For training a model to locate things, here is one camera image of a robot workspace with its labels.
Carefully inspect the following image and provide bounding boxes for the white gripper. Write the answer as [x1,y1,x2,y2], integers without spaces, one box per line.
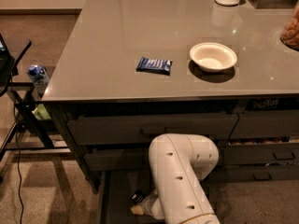
[130,189,164,220]

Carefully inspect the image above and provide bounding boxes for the black rxbar chocolate bar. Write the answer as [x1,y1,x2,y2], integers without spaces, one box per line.
[131,189,146,203]

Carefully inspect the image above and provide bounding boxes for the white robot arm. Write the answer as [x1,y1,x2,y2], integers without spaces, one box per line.
[131,133,220,224]

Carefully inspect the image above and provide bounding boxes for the open bottom grey drawer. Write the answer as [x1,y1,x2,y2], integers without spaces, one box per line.
[96,167,216,224]

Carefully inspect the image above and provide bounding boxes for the middle left grey drawer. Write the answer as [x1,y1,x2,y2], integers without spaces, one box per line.
[83,147,149,172]

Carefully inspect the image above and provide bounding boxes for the top left grey drawer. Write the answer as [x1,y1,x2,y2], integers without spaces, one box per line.
[67,113,237,146]

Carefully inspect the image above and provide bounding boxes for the bottom right grey drawer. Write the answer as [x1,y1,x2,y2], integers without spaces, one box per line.
[208,165,299,183]

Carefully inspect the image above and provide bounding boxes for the grey counter cabinet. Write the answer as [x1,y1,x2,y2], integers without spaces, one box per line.
[41,0,299,194]

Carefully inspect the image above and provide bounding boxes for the middle right grey drawer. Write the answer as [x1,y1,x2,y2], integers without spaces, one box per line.
[219,143,299,165]

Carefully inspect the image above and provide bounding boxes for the top right grey drawer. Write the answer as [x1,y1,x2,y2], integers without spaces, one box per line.
[231,110,299,139]

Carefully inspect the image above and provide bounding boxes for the black snack bag in drawer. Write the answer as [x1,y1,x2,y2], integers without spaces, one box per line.
[246,98,299,111]

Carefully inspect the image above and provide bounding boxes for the black side cart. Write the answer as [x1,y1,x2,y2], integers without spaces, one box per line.
[0,36,66,158]

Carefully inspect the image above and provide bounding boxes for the green packet on cart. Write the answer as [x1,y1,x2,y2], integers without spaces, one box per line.
[33,104,50,120]

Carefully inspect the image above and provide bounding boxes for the blue candy bar wrapper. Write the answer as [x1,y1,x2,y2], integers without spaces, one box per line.
[136,57,172,75]

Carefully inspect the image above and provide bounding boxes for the white paper bowl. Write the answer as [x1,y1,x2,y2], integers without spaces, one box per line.
[190,42,237,73]

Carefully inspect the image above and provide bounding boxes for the glass jar of nuts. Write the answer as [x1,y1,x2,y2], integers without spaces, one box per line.
[280,4,299,50]

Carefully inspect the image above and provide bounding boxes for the black power cable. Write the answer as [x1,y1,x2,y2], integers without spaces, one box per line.
[12,103,26,224]

